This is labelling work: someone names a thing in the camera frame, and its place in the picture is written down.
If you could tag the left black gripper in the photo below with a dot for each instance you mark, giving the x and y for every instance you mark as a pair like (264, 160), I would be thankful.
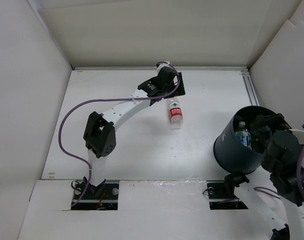
(180, 92)

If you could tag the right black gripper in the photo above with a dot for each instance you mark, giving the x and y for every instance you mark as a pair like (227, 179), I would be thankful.
(275, 121)

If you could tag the clear bottle red cap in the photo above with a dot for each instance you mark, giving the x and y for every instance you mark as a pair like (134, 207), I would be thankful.
(174, 113)

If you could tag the clear bottle blue white label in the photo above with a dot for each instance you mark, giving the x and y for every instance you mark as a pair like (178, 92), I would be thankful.
(243, 135)

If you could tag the green plastic bottle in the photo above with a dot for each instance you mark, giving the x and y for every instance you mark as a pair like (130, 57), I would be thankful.
(255, 144)

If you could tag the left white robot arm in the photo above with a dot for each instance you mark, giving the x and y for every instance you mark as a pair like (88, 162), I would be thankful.
(100, 130)

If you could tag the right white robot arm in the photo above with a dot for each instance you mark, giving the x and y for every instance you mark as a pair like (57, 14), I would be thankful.
(283, 153)

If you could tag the dark blue round bin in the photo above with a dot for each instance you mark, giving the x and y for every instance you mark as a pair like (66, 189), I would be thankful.
(229, 153)

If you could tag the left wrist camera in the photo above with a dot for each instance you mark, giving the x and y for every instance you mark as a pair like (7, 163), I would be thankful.
(162, 64)

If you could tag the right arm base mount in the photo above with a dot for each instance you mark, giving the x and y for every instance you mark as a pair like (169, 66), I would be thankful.
(220, 198)

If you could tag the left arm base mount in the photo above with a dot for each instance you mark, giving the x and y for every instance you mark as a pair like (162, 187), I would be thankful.
(102, 198)

